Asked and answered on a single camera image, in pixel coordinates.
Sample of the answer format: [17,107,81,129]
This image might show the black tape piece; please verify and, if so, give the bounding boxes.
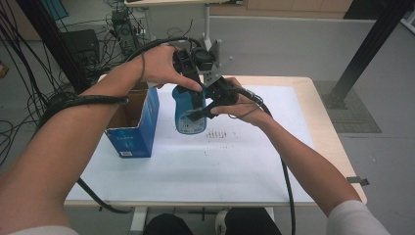
[346,175,371,187]

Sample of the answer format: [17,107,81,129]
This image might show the person's white left sleeve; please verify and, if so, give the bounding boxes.
[9,224,80,235]

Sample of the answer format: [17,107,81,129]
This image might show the person's white right sleeve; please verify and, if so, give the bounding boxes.
[325,199,393,235]

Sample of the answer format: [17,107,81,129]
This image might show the person's white sleeve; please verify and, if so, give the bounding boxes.
[9,224,80,235]
[325,199,393,235]

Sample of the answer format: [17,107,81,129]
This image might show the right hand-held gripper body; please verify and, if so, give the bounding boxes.
[202,55,250,110]

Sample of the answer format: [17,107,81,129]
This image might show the white table leg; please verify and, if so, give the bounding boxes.
[129,206,149,235]

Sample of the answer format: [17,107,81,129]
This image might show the person's white shoe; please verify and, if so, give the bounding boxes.
[214,210,230,235]

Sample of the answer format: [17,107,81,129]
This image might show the person's left hand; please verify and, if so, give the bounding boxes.
[139,43,204,94]

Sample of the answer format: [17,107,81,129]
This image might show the white table mat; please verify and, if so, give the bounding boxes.
[64,83,315,204]

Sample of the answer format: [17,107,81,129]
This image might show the grey floor mat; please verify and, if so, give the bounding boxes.
[313,80,383,134]

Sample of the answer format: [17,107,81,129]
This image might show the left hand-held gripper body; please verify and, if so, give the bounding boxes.
[171,38,223,86]

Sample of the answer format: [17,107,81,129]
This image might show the blue cardboard box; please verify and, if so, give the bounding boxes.
[104,80,161,159]

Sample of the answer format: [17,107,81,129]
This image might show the black box on floor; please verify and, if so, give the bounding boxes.
[60,28,101,68]

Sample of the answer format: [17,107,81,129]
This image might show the tangle of black floor cables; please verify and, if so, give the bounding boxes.
[0,0,155,167]

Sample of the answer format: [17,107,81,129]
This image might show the black metal post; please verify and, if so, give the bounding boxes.
[15,0,93,96]
[327,0,415,110]

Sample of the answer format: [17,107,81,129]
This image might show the person's legs in black trousers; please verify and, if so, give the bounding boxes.
[142,207,284,235]

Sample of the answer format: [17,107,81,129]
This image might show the white background desk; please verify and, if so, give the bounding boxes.
[123,0,245,53]

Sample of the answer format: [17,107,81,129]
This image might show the grey computer tower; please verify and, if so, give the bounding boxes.
[110,9,140,57]

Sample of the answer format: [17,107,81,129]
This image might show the person's right hand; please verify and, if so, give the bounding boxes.
[209,76,274,127]

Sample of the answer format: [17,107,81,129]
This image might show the thick black corrugated cable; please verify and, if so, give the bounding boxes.
[237,87,297,235]
[38,35,204,215]

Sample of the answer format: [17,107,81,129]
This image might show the blue bottle with white cap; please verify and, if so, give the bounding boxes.
[171,83,208,136]

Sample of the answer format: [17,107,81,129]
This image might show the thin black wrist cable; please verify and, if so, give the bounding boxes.
[139,52,147,85]
[226,97,264,119]

